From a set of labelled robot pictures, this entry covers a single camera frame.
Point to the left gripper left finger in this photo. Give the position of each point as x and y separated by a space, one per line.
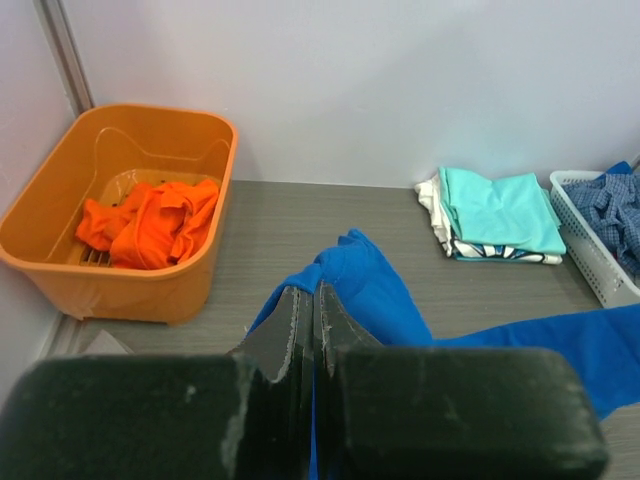
245 414

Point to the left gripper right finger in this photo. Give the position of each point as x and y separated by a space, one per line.
388 412

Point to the blue t shirt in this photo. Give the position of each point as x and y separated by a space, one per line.
601 346

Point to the orange t shirt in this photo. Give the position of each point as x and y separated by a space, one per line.
156 227

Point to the folded white printed t shirt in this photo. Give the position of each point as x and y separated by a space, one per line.
428 196

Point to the orange plastic tub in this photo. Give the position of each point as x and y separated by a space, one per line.
106 153

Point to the folded teal t shirt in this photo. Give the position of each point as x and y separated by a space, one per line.
513 211

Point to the white plastic laundry basket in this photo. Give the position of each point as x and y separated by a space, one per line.
610 283

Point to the blue checkered shirt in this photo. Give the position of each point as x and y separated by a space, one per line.
610 206

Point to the blue cloth in basket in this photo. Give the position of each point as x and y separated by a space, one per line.
620 168

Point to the left aluminium corner post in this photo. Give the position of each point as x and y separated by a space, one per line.
58 32

